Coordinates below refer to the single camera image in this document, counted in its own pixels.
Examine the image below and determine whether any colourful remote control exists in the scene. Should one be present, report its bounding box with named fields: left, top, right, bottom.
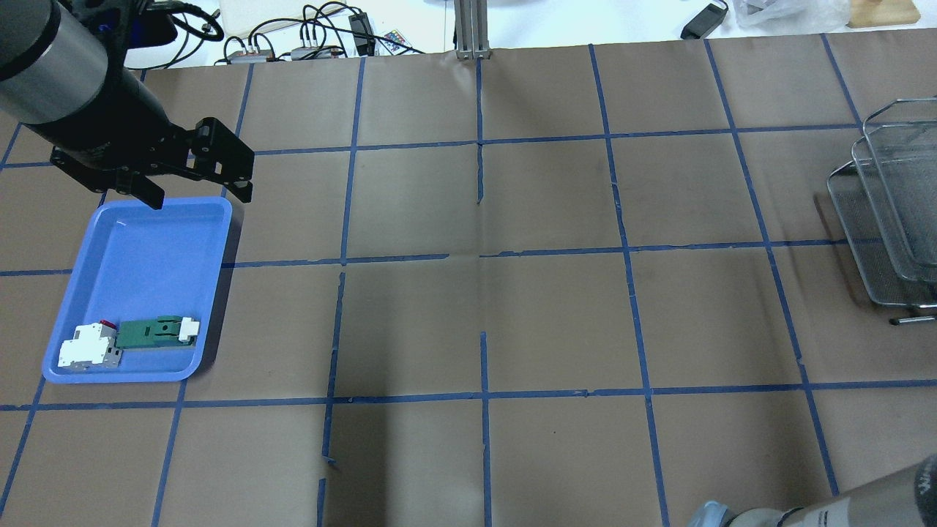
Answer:
left=381, top=29, right=411, bottom=55

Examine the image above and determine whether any grey usb hub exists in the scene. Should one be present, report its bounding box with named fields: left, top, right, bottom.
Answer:
left=225, top=48, right=277, bottom=64
left=288, top=45, right=347, bottom=62

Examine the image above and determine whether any blue plastic tray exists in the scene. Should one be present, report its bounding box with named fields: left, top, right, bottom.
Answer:
left=42, top=197, right=233, bottom=384

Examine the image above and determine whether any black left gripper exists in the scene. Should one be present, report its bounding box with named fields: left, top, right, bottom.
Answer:
left=26, top=70, right=255, bottom=210

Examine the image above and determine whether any white circuit breaker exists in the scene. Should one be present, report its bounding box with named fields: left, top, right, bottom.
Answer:
left=57, top=320, right=121, bottom=370

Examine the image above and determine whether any wooden board stand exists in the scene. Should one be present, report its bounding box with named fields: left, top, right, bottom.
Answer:
left=846, top=0, right=922, bottom=29

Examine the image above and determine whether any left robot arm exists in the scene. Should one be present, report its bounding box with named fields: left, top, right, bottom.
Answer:
left=1, top=1, right=255, bottom=209

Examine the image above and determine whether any aluminium frame post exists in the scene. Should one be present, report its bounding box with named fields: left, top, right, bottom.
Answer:
left=454, top=0, right=491, bottom=61

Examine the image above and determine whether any black power adapter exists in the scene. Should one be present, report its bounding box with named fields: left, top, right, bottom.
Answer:
left=679, top=1, right=730, bottom=40

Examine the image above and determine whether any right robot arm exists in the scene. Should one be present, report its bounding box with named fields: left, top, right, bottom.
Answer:
left=688, top=454, right=936, bottom=526

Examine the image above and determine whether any metal mesh shelf rack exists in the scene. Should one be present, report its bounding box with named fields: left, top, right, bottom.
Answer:
left=826, top=97, right=936, bottom=326

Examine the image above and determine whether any clear plastic bag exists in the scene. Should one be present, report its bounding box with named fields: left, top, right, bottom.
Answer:
left=731, top=1, right=852, bottom=34

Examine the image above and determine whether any green terminal block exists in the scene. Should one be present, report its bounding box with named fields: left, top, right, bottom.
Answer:
left=115, top=315, right=201, bottom=350

